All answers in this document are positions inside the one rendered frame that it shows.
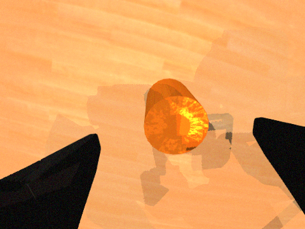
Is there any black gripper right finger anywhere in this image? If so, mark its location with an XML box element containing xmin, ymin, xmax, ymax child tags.
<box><xmin>252</xmin><ymin>117</ymin><xmax>305</xmax><ymax>214</ymax></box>

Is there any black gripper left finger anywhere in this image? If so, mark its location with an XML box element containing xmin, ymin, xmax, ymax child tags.
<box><xmin>0</xmin><ymin>133</ymin><xmax>101</xmax><ymax>229</ymax></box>

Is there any orange knob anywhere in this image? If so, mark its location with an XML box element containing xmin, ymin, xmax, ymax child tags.
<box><xmin>144</xmin><ymin>78</ymin><xmax>208</xmax><ymax>155</ymax></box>

